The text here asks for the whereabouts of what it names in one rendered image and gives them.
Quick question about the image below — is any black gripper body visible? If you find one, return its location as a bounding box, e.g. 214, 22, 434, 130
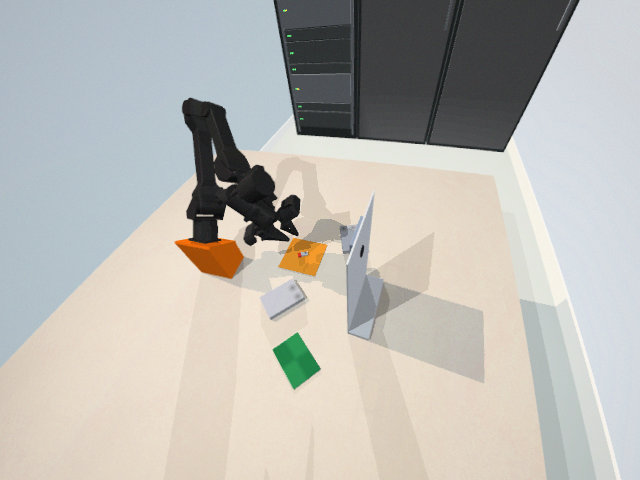
243, 194, 301, 246

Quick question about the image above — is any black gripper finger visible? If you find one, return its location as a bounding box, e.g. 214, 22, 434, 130
261, 224, 290, 242
280, 221, 299, 236

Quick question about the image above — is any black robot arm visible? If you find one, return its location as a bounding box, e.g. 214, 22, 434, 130
182, 98, 278, 244

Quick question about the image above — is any orange square marking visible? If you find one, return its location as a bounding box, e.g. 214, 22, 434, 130
278, 238, 327, 276

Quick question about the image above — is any green square marker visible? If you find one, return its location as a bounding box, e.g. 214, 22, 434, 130
273, 332, 321, 389

